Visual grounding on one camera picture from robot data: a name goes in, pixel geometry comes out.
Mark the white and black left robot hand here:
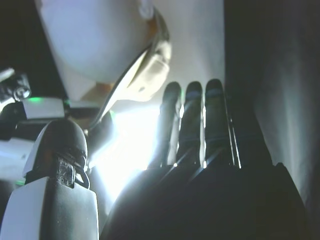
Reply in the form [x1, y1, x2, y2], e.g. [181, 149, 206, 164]
[0, 78, 311, 240]

